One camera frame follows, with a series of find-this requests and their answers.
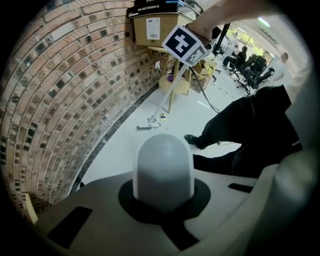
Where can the small yellow blue object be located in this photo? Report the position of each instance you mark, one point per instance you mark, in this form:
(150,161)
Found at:
(163,117)

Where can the small purple object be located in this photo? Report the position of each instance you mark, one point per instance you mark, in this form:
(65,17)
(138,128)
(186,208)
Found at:
(170,78)

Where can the large cardboard box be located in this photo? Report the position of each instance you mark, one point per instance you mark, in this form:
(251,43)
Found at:
(142,30)

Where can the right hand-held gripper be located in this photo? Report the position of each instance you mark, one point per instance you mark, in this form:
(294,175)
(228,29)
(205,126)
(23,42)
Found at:
(178,43)

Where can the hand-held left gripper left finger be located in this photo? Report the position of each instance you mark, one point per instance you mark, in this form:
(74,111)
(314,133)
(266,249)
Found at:
(100,207)

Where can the black office chair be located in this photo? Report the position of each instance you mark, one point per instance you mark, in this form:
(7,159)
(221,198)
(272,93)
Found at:
(231,70)
(257,80)

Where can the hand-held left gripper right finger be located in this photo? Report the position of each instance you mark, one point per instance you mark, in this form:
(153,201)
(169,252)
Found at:
(225,197)

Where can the round wooden table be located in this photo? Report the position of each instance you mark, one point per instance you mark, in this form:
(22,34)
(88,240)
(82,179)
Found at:
(162,48)

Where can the person's right forearm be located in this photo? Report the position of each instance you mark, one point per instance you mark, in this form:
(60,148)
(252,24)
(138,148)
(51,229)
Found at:
(220,15)

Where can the black cardboard box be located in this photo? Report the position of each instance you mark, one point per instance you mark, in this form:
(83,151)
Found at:
(152,8)

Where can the open cardboard box with clutter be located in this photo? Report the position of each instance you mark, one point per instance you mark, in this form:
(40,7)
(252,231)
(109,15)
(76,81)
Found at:
(203,75)

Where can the person's right black shoe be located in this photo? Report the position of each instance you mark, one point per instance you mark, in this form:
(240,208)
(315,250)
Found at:
(195,141)

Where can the black pole stand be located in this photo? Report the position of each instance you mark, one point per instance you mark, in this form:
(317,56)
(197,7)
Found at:
(222,37)

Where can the person's black trousers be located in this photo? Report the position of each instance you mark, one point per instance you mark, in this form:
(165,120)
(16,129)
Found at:
(250,120)

